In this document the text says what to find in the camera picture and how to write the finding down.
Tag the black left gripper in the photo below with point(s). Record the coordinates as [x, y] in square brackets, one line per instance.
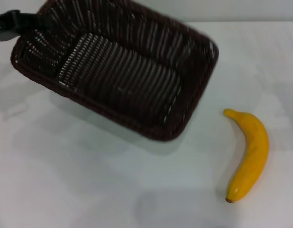
[6, 23]

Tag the dark brown woven basket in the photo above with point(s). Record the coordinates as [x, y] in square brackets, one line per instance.
[127, 78]

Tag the yellow banana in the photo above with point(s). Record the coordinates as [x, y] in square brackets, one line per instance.
[253, 152]

